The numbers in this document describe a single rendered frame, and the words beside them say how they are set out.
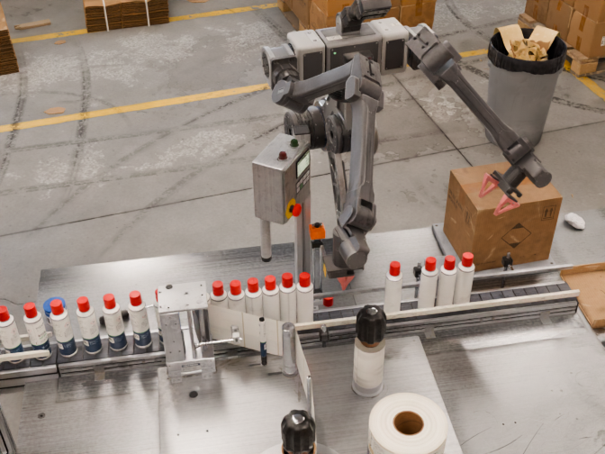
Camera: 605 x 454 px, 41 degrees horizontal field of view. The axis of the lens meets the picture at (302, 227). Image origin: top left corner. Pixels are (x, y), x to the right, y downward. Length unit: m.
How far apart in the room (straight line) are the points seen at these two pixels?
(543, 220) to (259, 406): 1.14
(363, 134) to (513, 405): 0.91
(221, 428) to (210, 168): 2.73
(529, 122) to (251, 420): 3.15
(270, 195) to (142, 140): 2.99
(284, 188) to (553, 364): 1.00
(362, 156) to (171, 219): 2.45
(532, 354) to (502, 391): 0.19
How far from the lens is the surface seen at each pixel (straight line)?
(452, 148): 5.07
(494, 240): 2.80
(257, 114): 5.36
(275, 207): 2.28
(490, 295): 2.74
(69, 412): 2.52
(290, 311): 2.51
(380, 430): 2.14
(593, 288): 2.93
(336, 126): 2.93
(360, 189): 2.11
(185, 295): 2.32
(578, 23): 6.05
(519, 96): 4.92
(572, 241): 3.11
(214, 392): 2.42
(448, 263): 2.53
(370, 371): 2.31
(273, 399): 2.38
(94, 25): 6.65
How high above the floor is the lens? 2.71
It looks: 38 degrees down
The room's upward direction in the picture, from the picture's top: 1 degrees counter-clockwise
